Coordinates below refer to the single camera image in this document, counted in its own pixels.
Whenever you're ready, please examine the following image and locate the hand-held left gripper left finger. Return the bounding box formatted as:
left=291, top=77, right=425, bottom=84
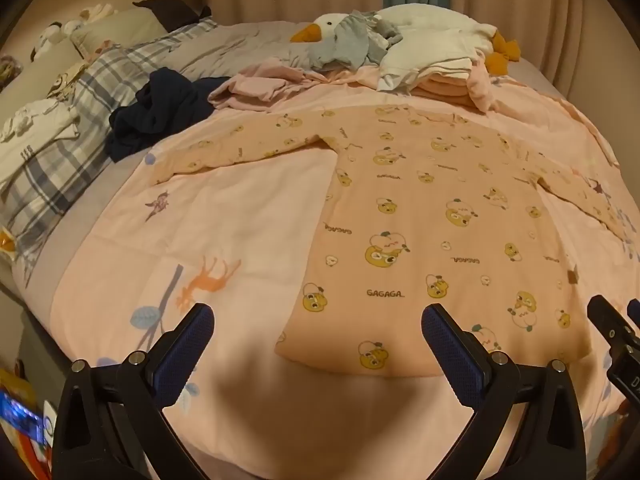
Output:
left=52, top=302, right=216, bottom=480

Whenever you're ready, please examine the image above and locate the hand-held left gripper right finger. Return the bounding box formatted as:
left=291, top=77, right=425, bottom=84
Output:
left=421, top=304, right=587, bottom=480

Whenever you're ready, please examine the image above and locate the orange cartoon printed pajama top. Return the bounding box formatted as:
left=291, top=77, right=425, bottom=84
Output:
left=150, top=102, right=626, bottom=378

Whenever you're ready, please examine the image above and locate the pile of folded clothes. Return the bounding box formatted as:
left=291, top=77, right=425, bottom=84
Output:
left=291, top=4, right=522, bottom=76

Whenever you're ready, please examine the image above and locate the pink animal printed blanket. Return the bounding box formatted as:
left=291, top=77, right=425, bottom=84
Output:
left=50, top=67, right=640, bottom=480

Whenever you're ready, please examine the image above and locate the colourful printed package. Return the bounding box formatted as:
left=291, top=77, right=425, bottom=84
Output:
left=0, top=367, right=55, bottom=480

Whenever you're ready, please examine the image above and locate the navy crumpled cloth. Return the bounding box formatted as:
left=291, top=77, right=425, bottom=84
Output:
left=104, top=67, right=233, bottom=163

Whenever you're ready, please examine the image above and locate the folded peach towel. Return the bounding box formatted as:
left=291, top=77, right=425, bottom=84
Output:
left=415, top=72, right=481, bottom=109

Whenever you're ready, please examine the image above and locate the pink fleece garment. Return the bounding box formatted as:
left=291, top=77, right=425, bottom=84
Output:
left=465, top=52, right=502, bottom=113

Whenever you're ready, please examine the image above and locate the white printed garment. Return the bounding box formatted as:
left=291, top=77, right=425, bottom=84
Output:
left=0, top=97, right=81, bottom=186

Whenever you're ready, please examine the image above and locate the pink crumpled cloth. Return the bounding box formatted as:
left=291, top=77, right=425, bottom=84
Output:
left=207, top=56, right=351, bottom=111

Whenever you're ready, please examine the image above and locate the cartoon printed cloth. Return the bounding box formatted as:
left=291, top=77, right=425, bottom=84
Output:
left=47, top=65, right=88, bottom=101

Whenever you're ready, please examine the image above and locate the plaid quilt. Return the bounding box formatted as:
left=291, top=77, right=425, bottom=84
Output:
left=0, top=17, right=218, bottom=281

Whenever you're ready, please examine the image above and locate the grey garment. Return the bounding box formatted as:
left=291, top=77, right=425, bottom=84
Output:
left=305, top=10, right=403, bottom=73

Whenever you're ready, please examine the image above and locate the beige pillow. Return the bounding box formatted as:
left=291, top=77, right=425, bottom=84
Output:
left=70, top=7, right=168, bottom=58

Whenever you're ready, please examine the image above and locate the dark brown cloth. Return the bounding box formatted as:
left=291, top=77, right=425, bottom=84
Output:
left=132, top=0, right=213, bottom=31

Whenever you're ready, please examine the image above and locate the white brown plush toy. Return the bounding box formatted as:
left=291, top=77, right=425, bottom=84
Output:
left=31, top=21, right=76, bottom=59

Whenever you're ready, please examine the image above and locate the cream plush toy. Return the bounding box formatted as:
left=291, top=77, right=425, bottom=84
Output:
left=75, top=2, right=119, bottom=24

